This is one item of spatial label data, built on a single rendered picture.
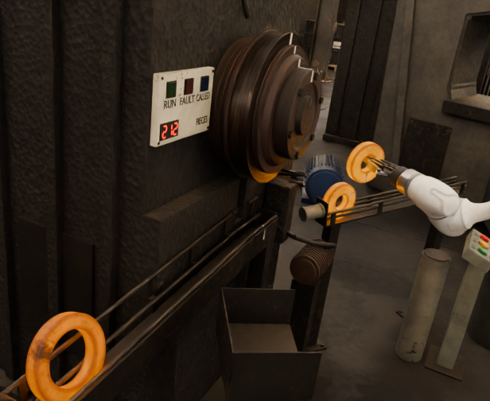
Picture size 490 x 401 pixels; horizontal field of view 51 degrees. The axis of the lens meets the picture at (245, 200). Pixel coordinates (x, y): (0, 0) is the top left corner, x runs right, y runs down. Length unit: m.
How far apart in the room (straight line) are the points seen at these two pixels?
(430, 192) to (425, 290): 0.71
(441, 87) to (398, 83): 0.33
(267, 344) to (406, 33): 3.27
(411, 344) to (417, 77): 2.38
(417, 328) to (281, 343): 1.12
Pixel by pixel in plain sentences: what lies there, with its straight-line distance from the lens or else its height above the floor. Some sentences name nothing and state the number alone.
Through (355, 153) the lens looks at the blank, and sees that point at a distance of 1.93.
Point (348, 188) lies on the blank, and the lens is 2.11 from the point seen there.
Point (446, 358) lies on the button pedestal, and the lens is 2.54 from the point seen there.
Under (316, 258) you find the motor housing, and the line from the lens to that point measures 2.03.
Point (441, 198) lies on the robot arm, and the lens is 1.71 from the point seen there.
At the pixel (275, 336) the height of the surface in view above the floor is 0.60.
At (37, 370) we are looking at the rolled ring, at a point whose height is 0.72.
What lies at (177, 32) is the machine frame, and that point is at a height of 1.33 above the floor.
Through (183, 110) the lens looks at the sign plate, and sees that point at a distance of 1.39.
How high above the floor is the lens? 1.44
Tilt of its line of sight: 22 degrees down
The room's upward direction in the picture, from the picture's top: 7 degrees clockwise
